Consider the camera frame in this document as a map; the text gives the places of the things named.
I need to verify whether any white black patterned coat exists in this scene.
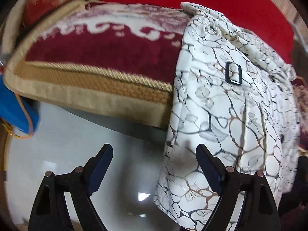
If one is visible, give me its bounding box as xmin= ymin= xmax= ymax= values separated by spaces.
xmin=153 ymin=2 xmax=300 ymax=230

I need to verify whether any floral plush seat blanket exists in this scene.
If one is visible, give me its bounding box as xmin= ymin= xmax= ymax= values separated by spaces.
xmin=4 ymin=0 xmax=190 ymax=129

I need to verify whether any blue yellow toy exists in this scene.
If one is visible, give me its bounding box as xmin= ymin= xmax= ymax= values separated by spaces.
xmin=1 ymin=74 xmax=39 ymax=139

